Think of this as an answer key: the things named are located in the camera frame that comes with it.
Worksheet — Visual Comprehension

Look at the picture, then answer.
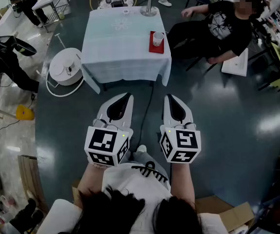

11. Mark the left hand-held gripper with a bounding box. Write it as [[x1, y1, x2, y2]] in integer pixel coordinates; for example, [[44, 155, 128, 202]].
[[84, 93, 134, 167]]

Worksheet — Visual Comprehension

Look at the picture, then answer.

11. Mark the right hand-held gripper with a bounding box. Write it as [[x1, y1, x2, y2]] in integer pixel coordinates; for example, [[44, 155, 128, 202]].
[[159, 94, 202, 164]]

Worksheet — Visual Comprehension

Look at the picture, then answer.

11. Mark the red tray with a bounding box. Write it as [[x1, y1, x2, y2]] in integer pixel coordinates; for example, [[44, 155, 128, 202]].
[[149, 31, 166, 55]]

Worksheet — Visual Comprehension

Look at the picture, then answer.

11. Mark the white cup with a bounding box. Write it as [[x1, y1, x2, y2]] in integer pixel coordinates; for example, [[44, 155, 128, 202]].
[[152, 32, 165, 47]]

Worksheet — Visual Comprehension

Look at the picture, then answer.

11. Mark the person's left forearm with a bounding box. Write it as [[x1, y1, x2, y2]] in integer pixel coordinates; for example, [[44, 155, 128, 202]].
[[77, 163, 106, 206]]

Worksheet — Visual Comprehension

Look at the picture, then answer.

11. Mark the person's right forearm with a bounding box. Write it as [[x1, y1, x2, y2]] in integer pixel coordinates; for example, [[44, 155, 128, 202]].
[[169, 161, 196, 211]]

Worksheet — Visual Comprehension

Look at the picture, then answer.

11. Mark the white round appliance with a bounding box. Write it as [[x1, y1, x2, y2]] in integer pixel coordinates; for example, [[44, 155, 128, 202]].
[[48, 47, 83, 87]]

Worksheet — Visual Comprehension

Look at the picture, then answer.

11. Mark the table with pale blue cloth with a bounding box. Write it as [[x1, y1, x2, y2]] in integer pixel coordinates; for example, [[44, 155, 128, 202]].
[[81, 6, 172, 95]]

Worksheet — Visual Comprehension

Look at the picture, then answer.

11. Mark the person's white printed shirt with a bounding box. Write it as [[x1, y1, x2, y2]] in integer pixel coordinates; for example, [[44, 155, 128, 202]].
[[36, 163, 228, 234]]

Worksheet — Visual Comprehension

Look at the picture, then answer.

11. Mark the white flat slab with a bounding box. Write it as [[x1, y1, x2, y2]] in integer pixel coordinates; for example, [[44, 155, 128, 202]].
[[221, 47, 249, 78]]

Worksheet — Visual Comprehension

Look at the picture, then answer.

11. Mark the yellow bucket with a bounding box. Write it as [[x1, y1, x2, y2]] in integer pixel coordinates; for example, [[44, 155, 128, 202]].
[[16, 104, 36, 121]]

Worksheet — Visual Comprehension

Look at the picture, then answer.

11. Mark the wooden board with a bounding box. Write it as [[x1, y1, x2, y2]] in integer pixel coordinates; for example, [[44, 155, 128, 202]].
[[17, 155, 49, 214]]

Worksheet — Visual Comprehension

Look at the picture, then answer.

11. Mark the cardboard box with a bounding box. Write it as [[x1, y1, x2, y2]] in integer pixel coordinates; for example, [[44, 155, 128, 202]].
[[194, 195, 256, 233]]

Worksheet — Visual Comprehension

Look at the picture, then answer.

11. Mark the black floor cable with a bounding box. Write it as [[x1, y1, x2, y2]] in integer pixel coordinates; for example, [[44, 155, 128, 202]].
[[135, 80, 155, 151]]

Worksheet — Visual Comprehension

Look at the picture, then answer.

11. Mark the white hose loop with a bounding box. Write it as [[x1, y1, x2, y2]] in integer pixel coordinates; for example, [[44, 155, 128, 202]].
[[45, 69, 85, 98]]

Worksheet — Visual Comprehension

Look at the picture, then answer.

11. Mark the metal post stand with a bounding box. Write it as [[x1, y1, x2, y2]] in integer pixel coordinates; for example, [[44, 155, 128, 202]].
[[140, 0, 160, 18]]

